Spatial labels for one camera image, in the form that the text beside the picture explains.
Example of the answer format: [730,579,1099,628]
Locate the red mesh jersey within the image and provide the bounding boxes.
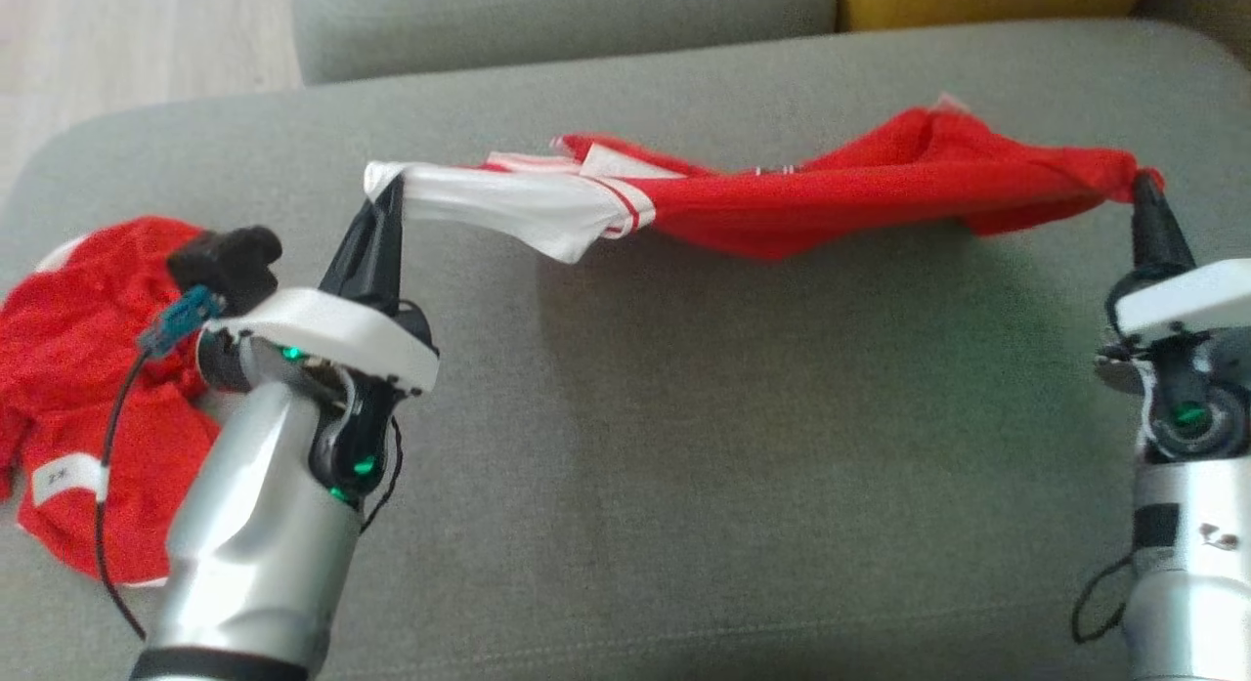
[0,217,228,589]

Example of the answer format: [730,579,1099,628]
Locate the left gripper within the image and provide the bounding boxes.
[200,178,441,399]

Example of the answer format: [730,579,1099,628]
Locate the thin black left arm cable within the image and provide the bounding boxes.
[358,415,405,535]

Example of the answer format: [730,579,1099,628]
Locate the black left camera cable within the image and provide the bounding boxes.
[95,349,150,645]

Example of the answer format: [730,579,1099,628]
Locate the taupe partition panel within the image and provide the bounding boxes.
[1139,0,1251,68]

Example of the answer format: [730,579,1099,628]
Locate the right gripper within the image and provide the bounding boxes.
[1114,173,1251,346]

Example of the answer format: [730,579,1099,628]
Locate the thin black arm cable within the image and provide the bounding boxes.
[1072,554,1140,645]
[358,415,405,535]

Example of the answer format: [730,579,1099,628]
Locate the red shorts with white trim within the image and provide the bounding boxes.
[364,95,1166,264]

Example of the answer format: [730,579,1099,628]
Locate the grey back cushion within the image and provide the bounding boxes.
[290,0,839,84]

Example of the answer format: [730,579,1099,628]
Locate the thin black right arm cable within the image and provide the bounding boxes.
[1072,554,1140,645]

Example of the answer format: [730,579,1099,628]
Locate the teal left camera connector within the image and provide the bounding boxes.
[137,285,221,358]

